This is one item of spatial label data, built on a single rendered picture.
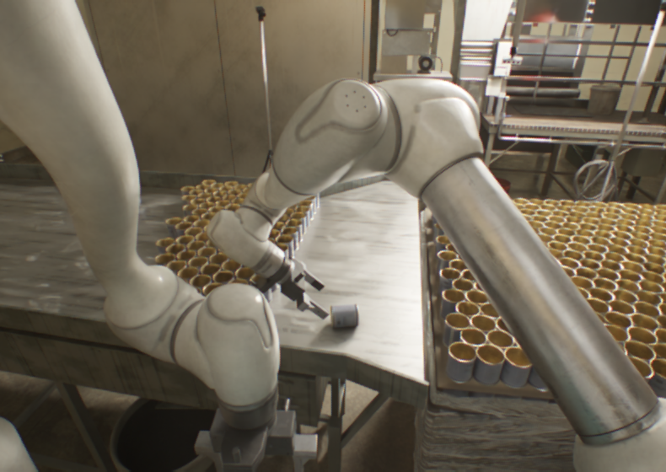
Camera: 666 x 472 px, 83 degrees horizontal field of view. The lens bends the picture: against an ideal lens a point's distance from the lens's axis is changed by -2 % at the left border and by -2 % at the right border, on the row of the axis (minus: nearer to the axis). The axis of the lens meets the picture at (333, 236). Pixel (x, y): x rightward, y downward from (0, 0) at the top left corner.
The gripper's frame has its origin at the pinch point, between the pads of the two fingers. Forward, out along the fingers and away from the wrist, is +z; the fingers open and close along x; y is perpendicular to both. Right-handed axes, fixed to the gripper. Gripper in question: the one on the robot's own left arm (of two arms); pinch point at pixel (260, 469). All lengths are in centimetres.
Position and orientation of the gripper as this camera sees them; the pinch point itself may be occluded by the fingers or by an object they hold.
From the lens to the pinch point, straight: 80.0
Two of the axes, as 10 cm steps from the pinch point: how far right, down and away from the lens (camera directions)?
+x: -10.0, -0.1, 0.3
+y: 0.3, -4.8, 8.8
